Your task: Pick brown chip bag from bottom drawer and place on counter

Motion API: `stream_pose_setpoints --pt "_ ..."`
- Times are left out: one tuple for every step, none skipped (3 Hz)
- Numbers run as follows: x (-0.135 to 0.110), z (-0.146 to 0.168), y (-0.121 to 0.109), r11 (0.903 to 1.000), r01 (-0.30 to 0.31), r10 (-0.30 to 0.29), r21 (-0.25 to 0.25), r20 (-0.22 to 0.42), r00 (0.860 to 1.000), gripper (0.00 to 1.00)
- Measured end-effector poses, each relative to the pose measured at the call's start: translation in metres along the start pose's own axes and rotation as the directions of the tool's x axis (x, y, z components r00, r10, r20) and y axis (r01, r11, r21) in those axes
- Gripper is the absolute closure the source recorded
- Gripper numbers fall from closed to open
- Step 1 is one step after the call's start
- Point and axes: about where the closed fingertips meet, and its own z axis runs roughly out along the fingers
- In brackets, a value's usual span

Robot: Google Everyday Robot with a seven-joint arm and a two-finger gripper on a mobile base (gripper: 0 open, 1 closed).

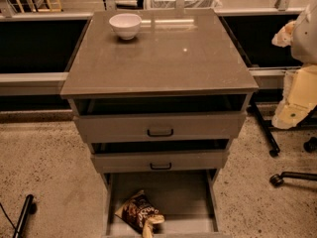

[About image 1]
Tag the brown chip bag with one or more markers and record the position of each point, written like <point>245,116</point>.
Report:
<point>140,214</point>

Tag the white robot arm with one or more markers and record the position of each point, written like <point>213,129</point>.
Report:
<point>299,95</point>

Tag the grey top drawer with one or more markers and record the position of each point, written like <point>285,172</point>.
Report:
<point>164,127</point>

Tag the grey drawer cabinet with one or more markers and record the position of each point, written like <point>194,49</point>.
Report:
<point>181,61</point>

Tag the grey bottom drawer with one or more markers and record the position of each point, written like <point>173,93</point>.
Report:
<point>185,199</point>

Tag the white ceramic bowl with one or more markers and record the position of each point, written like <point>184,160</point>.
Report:
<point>126,25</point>

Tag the black chair base caster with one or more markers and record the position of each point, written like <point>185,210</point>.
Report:
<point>278,179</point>

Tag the black stand leg left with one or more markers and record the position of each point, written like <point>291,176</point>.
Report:
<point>29,208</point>

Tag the wire mesh basket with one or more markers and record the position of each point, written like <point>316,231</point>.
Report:
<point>189,4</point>

